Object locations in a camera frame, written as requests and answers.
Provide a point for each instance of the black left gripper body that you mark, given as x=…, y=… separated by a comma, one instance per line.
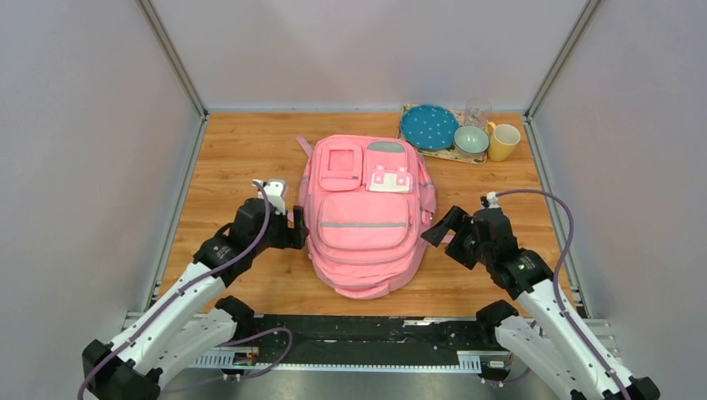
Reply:
x=282, y=236

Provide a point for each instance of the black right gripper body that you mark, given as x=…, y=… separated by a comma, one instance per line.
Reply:
x=462, y=247

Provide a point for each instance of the pink student backpack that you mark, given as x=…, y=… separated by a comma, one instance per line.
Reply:
x=366, y=202

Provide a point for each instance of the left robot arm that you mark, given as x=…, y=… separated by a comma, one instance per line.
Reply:
x=140, y=361

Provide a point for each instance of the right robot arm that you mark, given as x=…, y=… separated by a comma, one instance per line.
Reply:
x=564, y=353

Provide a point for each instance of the patterned serving tray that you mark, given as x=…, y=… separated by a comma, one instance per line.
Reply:
x=451, y=153

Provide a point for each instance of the light green bowl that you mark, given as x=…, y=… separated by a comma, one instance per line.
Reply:
x=471, y=140

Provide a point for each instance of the yellow mug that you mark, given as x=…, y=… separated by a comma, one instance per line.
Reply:
x=503, y=139

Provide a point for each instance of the blue polka dot plate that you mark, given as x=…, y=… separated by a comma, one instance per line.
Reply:
x=429, y=127

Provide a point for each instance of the clear drinking glass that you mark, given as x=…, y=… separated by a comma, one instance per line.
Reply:
x=477, y=112

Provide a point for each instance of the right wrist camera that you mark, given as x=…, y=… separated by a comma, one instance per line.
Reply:
x=490, y=201

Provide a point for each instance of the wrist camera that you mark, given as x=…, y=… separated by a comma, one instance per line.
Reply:
x=275, y=189
x=490, y=201

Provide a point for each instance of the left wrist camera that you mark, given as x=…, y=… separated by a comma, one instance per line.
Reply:
x=275, y=189

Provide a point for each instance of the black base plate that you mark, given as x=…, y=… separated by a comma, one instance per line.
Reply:
x=325, y=340

